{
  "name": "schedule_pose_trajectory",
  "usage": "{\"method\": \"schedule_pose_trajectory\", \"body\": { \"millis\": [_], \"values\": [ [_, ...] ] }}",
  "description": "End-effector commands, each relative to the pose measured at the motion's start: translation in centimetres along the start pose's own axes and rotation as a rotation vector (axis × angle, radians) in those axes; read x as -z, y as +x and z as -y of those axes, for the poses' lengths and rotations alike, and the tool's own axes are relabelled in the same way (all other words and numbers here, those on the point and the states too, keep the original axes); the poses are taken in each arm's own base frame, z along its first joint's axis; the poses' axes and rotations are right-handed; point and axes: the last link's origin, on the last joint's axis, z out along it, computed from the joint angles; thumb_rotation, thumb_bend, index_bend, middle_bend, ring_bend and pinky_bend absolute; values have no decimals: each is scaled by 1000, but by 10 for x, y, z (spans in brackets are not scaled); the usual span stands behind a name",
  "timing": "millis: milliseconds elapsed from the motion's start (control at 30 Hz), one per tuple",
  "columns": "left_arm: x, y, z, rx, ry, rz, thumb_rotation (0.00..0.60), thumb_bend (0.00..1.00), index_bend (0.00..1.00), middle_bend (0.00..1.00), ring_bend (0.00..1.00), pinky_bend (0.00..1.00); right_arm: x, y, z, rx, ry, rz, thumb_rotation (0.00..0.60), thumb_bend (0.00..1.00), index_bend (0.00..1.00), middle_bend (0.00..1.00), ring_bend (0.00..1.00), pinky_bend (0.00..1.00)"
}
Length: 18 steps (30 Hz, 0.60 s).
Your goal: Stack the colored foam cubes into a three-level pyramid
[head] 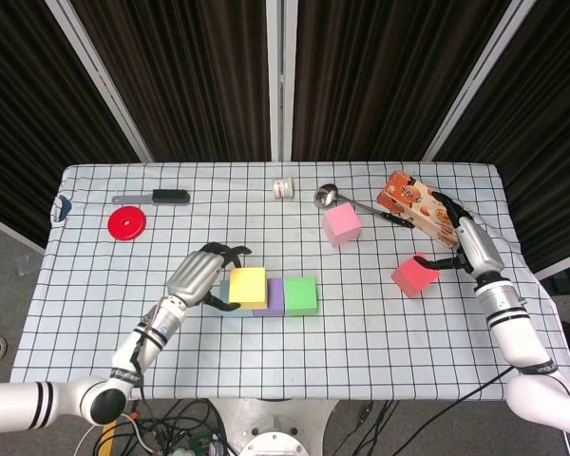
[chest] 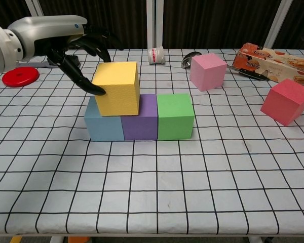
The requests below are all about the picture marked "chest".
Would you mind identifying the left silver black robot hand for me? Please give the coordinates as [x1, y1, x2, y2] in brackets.
[7, 15, 124, 96]

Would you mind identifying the red foam cube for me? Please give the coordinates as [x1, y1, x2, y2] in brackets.
[260, 78, 304, 127]

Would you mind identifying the yellow foam cube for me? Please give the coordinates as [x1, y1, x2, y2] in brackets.
[92, 61, 140, 117]

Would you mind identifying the pink foam cube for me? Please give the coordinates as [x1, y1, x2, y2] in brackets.
[189, 53, 228, 92]

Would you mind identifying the blue foam cube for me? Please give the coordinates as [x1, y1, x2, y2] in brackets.
[84, 96, 125, 142]

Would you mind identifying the purple foam cube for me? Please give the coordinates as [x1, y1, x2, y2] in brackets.
[121, 94, 159, 141]

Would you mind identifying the green foam cube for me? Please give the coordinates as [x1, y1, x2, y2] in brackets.
[156, 93, 195, 141]

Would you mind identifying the orange biscuit box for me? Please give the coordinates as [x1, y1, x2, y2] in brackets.
[233, 43, 304, 89]

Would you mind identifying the red round plastic disc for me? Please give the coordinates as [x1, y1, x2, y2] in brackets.
[2, 66, 40, 88]

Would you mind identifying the small white jar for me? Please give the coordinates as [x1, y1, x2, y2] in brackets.
[147, 46, 166, 66]

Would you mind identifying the black pleated curtain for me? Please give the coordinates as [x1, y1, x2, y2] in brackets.
[0, 0, 304, 50]

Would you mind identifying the white black grid tablecloth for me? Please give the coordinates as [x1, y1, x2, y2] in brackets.
[0, 48, 304, 235]

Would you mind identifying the white slanted frame post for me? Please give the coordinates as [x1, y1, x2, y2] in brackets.
[24, 0, 57, 50]
[263, 0, 293, 49]

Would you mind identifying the black brush grey handle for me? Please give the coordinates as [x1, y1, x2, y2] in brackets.
[15, 54, 81, 69]

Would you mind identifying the white upright frame post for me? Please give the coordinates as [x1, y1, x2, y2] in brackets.
[146, 0, 164, 49]

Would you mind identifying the metal ladle black handle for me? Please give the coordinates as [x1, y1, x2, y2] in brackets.
[180, 51, 271, 82]

